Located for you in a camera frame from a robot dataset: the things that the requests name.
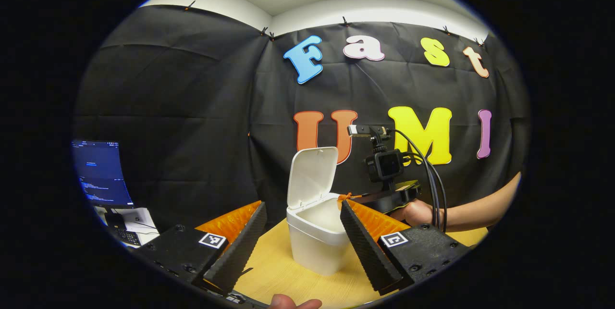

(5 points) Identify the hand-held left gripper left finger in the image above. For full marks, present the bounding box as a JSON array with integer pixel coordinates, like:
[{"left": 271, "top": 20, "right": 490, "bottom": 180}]
[{"left": 144, "top": 200, "right": 268, "bottom": 295}]

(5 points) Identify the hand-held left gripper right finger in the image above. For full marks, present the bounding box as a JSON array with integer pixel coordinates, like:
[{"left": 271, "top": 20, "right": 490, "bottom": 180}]
[{"left": 339, "top": 198, "right": 471, "bottom": 296}]

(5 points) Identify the white desktop garbage bin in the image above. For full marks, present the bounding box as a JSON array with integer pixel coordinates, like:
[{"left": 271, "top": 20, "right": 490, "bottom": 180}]
[{"left": 286, "top": 146, "right": 354, "bottom": 277}]

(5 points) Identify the white side table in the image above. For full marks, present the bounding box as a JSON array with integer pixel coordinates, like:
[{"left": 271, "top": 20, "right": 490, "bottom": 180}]
[{"left": 94, "top": 206, "right": 160, "bottom": 248}]

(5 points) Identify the black keyboard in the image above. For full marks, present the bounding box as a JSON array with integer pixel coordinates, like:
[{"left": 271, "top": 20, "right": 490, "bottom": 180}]
[{"left": 115, "top": 230, "right": 143, "bottom": 247}]

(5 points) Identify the black monitor stand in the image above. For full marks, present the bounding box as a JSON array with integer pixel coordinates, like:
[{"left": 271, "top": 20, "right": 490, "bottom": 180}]
[{"left": 105, "top": 211, "right": 127, "bottom": 231}]

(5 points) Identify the black backdrop cloth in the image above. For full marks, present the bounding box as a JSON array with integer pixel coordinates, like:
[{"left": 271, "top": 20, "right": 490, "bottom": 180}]
[{"left": 72, "top": 4, "right": 531, "bottom": 233}]

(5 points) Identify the computer monitor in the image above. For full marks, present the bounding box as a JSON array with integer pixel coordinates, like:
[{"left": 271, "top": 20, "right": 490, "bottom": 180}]
[{"left": 72, "top": 140, "right": 135, "bottom": 207}]

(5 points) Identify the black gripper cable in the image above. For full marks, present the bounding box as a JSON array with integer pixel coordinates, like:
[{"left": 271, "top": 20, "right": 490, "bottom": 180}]
[
  {"left": 405, "top": 153, "right": 448, "bottom": 233},
  {"left": 388, "top": 129, "right": 440, "bottom": 228}
]

